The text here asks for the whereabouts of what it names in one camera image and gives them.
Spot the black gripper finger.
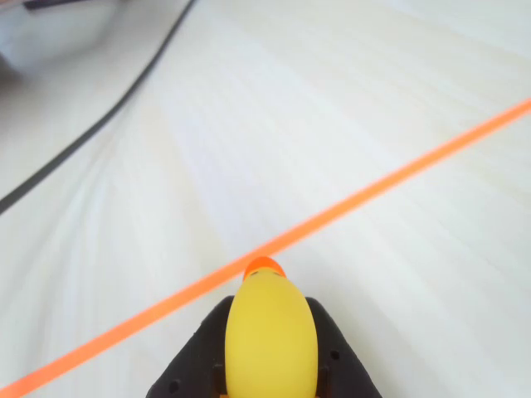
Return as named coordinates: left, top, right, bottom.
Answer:
left=304, top=296, right=383, bottom=398
left=147, top=295, right=233, bottom=398

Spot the yellow rubber duck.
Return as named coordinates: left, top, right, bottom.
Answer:
left=225, top=255, right=319, bottom=398

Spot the orange tape strip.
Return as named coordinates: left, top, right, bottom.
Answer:
left=0, top=97, right=531, bottom=398

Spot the black cable on table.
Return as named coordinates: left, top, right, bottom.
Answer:
left=0, top=0, right=198, bottom=216

